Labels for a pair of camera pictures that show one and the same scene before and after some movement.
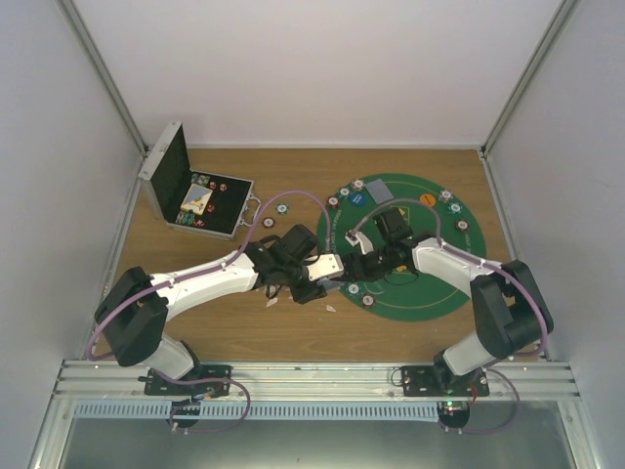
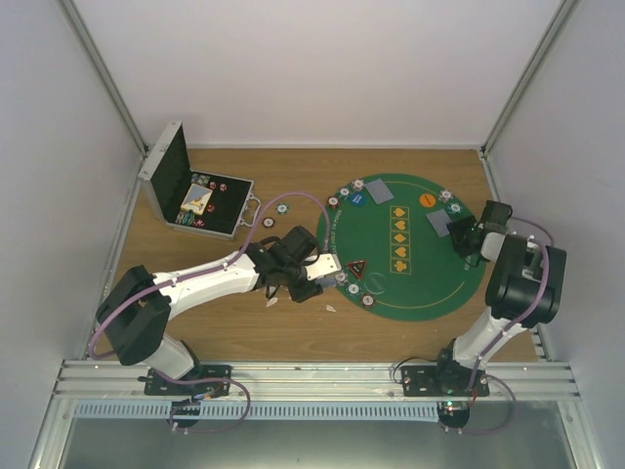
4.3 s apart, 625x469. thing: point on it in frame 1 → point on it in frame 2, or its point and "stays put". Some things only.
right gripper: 353,261 → 454,228
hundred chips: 368,300 stays put
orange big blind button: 428,199 stays put
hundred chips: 333,201 stays put
